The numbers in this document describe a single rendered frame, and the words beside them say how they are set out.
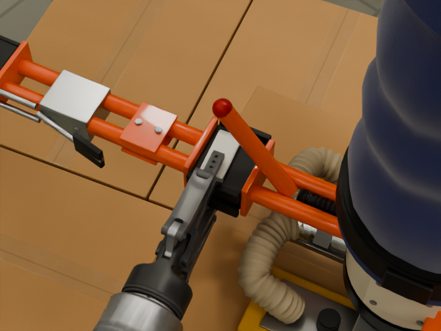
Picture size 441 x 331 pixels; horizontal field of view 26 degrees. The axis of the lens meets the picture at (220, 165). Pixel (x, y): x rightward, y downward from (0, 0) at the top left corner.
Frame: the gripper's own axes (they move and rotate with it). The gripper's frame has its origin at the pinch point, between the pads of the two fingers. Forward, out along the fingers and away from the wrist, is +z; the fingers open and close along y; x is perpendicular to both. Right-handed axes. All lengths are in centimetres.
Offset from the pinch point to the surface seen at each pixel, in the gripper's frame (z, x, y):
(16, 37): 81, -97, 113
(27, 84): 35, -58, 58
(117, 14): 59, -49, 58
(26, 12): 90, -99, 113
